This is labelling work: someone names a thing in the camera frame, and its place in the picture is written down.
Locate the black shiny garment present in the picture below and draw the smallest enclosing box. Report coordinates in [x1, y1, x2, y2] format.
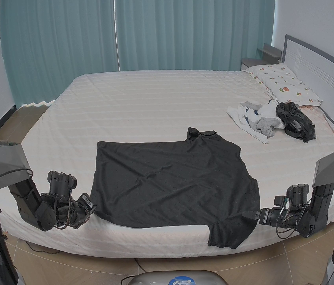
[275, 101, 316, 144]

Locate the bed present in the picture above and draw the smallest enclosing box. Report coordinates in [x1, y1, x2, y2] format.
[0, 34, 334, 259]

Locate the black T-shirt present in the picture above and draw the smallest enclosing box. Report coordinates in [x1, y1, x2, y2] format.
[90, 126, 261, 249]

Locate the black cable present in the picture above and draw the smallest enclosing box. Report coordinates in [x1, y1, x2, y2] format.
[21, 239, 58, 253]

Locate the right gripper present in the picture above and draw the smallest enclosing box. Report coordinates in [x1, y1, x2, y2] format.
[242, 207, 288, 227]

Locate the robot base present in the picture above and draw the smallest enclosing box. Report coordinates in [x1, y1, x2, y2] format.
[127, 271, 225, 285]

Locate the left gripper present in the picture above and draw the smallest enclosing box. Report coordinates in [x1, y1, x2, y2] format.
[71, 192, 98, 228]

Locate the white printed pillow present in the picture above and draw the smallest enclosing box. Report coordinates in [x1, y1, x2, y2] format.
[242, 64, 323, 106]

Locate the blue-green curtain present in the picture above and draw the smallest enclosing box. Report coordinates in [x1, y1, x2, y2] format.
[0, 0, 121, 106]
[115, 0, 276, 71]

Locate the grey bedside table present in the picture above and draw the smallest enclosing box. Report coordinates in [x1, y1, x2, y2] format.
[241, 43, 282, 69]

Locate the pile of clothes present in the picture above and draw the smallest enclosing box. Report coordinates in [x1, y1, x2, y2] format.
[227, 100, 286, 144]

